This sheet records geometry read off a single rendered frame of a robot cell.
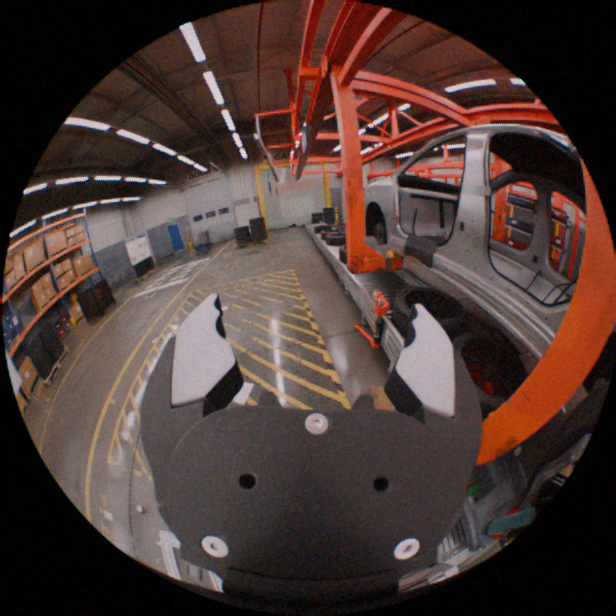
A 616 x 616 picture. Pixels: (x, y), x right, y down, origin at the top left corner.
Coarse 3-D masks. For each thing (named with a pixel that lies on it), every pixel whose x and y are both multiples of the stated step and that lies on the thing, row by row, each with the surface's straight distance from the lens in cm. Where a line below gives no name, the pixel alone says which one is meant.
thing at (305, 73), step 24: (312, 0) 239; (312, 24) 258; (336, 24) 235; (360, 24) 208; (336, 48) 232; (288, 72) 706; (312, 72) 312; (360, 72) 334; (312, 96) 358; (432, 96) 389; (312, 120) 396; (432, 120) 540; (504, 120) 377; (528, 120) 360; (552, 120) 366; (312, 144) 541; (336, 144) 1241; (384, 144) 657; (408, 144) 572
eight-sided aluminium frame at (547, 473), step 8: (584, 440) 82; (576, 448) 81; (584, 448) 80; (560, 456) 90; (568, 456) 83; (576, 456) 82; (552, 464) 91; (560, 464) 85; (568, 464) 84; (544, 472) 89; (552, 472) 88; (536, 480) 92; (544, 480) 91; (536, 488) 95; (528, 496) 99; (528, 504) 101
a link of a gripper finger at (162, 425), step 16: (160, 368) 8; (160, 384) 8; (144, 400) 8; (160, 400) 7; (144, 416) 7; (160, 416) 7; (176, 416) 7; (192, 416) 6; (144, 432) 7; (160, 432) 7; (176, 432) 6; (144, 448) 7; (160, 448) 7; (160, 464) 6; (160, 480) 6; (160, 496) 6
